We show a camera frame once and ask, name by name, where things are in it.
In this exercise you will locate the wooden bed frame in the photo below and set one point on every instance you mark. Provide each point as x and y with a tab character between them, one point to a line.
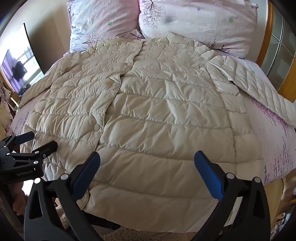
274	204

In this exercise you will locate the pink floral pillow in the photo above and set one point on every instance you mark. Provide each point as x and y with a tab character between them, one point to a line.
101	20

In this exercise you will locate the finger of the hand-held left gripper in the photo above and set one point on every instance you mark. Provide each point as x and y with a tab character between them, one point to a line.
46	148
23	138

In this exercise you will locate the pale floral pillow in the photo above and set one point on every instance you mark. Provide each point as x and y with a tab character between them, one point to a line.
198	23

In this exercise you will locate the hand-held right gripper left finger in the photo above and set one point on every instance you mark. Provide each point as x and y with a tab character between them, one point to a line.
89	171

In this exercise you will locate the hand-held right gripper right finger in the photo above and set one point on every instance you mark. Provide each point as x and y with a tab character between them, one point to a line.
209	176

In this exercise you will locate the pink floral bedsheet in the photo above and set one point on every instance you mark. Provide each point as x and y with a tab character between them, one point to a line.
268	129

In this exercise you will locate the cream quilted down jacket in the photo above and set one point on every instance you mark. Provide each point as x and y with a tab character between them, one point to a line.
143	111

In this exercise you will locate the person's left hand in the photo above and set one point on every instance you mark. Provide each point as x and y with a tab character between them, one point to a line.
19	199

